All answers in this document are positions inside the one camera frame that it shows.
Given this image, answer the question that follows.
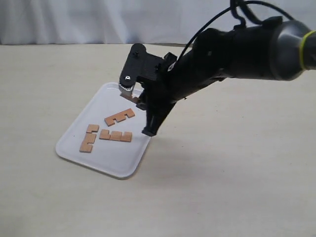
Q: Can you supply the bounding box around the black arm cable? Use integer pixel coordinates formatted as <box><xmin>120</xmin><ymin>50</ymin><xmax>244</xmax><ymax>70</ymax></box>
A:
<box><xmin>177</xmin><ymin>0</ymin><xmax>297</xmax><ymax>65</ymax></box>

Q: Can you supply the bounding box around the white curtain backdrop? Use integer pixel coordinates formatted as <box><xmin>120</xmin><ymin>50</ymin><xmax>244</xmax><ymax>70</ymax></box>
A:
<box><xmin>0</xmin><ymin>0</ymin><xmax>316</xmax><ymax>45</ymax></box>

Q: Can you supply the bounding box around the white plastic tray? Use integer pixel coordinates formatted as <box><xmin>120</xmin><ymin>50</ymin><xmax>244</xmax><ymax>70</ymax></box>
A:
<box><xmin>55</xmin><ymin>82</ymin><xmax>150</xmax><ymax>179</ymax></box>

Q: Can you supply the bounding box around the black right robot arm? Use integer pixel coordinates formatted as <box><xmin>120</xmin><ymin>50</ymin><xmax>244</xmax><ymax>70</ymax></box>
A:
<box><xmin>143</xmin><ymin>17</ymin><xmax>316</xmax><ymax>137</ymax></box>

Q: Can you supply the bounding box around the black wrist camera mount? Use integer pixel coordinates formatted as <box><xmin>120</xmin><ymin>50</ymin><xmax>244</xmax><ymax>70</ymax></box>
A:
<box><xmin>118</xmin><ymin>43</ymin><xmax>177</xmax><ymax>96</ymax></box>

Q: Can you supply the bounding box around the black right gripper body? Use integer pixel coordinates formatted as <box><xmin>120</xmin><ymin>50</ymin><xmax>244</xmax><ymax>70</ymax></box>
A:
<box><xmin>137</xmin><ymin>74</ymin><xmax>198</xmax><ymax>123</ymax></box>

